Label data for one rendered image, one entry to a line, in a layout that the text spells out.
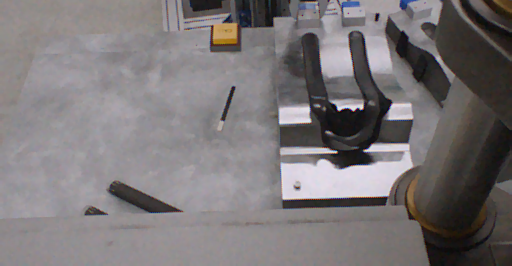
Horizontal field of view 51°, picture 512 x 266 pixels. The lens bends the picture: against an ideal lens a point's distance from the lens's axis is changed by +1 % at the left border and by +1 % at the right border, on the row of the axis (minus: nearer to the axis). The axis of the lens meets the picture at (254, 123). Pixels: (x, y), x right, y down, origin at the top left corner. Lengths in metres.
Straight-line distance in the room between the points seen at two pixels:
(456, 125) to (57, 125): 1.04
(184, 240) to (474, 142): 0.23
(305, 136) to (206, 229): 0.78
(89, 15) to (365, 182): 2.13
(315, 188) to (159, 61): 0.56
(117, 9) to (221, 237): 2.65
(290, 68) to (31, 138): 0.61
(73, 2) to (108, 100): 1.75
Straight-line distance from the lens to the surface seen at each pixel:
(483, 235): 0.55
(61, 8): 3.04
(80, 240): 0.33
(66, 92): 1.39
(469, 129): 0.42
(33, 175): 1.26
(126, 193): 1.11
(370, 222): 0.32
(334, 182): 1.06
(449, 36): 0.36
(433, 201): 0.51
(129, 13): 2.88
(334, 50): 1.26
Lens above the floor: 1.75
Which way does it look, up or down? 51 degrees down
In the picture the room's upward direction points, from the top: 4 degrees counter-clockwise
